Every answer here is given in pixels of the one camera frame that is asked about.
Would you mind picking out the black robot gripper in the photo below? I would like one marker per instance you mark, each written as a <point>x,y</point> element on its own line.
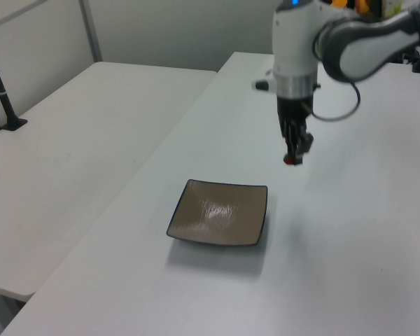
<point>294,108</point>

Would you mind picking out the red strawberry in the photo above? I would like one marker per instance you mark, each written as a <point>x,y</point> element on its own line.
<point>290,160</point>

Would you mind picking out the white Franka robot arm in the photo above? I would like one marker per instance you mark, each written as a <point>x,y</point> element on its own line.
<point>357,49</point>

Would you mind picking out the square brown ceramic plate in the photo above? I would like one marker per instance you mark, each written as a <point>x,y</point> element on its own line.
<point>218,217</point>

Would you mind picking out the green and white carton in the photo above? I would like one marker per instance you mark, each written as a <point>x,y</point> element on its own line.
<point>392,6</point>

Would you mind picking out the grey metal partition post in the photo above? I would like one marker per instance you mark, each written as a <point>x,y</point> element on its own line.
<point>91,29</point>

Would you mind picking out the black camera stand with base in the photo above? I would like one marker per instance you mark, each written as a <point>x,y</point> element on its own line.
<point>1,94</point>

